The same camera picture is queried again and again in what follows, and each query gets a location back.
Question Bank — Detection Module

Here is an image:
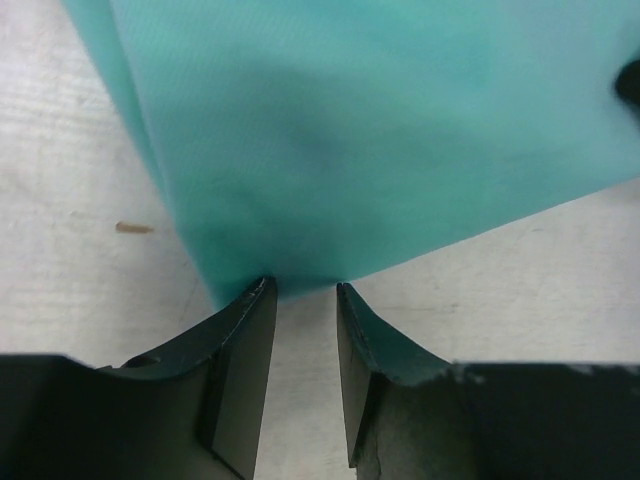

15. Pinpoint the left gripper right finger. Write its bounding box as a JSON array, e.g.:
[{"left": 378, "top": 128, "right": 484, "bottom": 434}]
[{"left": 336, "top": 283, "right": 639, "bottom": 479}]

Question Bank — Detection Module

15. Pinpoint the teal t shirt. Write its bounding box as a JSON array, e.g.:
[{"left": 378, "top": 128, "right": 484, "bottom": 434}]
[{"left": 66, "top": 1, "right": 639, "bottom": 305}]

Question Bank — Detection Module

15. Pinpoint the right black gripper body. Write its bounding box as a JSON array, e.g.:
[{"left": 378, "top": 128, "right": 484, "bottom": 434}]
[{"left": 614, "top": 58, "right": 640, "bottom": 108}]

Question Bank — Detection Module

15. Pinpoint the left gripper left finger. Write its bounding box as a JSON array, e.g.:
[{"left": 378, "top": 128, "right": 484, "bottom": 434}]
[{"left": 1, "top": 278, "right": 278, "bottom": 479}]

